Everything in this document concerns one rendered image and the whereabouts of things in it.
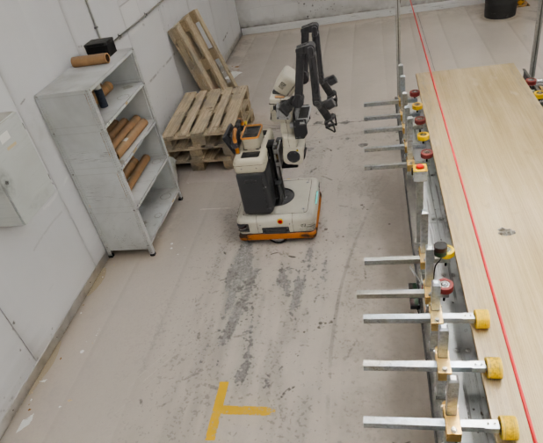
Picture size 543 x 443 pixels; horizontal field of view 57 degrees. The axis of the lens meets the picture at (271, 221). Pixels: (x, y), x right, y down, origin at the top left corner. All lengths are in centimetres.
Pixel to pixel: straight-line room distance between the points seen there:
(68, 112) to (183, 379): 207
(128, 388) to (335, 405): 137
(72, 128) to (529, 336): 327
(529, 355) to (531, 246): 68
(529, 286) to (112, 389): 261
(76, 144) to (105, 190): 43
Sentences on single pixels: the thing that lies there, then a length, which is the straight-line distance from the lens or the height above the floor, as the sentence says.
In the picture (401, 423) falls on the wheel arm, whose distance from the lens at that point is 200.
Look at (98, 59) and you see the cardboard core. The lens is 437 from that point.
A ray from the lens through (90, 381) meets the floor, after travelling 382.
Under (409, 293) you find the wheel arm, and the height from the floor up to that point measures 86.
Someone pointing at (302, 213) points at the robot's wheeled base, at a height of 28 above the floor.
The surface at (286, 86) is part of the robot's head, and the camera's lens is 377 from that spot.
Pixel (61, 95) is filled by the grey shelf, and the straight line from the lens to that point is 401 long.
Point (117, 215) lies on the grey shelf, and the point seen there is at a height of 46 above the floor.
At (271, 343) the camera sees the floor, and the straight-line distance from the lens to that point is 354.
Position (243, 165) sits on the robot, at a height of 77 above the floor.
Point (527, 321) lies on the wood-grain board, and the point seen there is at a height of 90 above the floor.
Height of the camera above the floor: 267
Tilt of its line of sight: 36 degrees down
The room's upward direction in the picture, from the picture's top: 12 degrees counter-clockwise
